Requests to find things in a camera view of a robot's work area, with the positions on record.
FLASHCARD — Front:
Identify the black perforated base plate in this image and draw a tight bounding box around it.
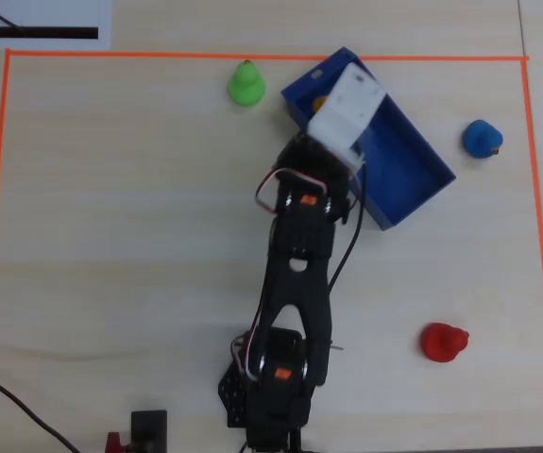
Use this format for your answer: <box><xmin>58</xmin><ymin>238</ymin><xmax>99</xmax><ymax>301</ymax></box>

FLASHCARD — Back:
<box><xmin>216</xmin><ymin>361</ymin><xmax>258</xmax><ymax>428</ymax></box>

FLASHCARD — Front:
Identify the red white servo wire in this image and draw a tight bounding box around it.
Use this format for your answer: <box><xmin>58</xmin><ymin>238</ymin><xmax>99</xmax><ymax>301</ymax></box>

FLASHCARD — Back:
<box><xmin>254</xmin><ymin>167</ymin><xmax>329</xmax><ymax>218</ymax></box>
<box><xmin>230</xmin><ymin>292</ymin><xmax>272</xmax><ymax>381</ymax></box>

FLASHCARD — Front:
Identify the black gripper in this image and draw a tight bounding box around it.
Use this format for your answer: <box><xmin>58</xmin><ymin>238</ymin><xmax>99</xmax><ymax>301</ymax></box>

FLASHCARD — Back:
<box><xmin>275</xmin><ymin>133</ymin><xmax>363</xmax><ymax>191</ymax></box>

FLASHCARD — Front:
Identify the blue plastic box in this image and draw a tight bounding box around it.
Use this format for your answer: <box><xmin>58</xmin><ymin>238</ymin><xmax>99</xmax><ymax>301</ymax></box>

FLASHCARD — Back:
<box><xmin>280</xmin><ymin>45</ymin><xmax>457</xmax><ymax>232</ymax></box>

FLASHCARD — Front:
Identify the red rubber duck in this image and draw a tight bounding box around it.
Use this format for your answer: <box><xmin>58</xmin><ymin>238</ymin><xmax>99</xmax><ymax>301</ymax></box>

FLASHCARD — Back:
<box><xmin>420</xmin><ymin>322</ymin><xmax>470</xmax><ymax>363</ymax></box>

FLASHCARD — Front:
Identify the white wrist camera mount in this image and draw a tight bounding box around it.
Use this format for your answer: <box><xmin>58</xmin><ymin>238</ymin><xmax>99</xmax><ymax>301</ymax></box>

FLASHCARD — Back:
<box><xmin>306</xmin><ymin>62</ymin><xmax>388</xmax><ymax>171</ymax></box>

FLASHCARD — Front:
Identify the blue rubber duck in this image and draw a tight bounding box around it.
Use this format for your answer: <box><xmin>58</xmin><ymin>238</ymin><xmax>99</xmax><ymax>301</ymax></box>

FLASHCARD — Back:
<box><xmin>463</xmin><ymin>119</ymin><xmax>505</xmax><ymax>160</ymax></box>

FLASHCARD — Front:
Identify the green rubber duck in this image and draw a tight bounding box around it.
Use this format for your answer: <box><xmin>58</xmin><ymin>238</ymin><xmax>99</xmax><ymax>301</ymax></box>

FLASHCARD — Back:
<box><xmin>227</xmin><ymin>59</ymin><xmax>267</xmax><ymax>108</ymax></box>

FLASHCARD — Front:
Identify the white paper with black bar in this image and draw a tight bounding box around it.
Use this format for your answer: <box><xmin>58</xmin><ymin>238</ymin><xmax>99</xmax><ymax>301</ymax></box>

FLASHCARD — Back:
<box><xmin>0</xmin><ymin>0</ymin><xmax>111</xmax><ymax>50</ymax></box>

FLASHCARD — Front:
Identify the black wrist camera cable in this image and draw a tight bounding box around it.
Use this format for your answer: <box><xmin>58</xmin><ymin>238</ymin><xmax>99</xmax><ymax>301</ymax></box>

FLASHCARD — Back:
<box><xmin>327</xmin><ymin>159</ymin><xmax>369</xmax><ymax>292</ymax></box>

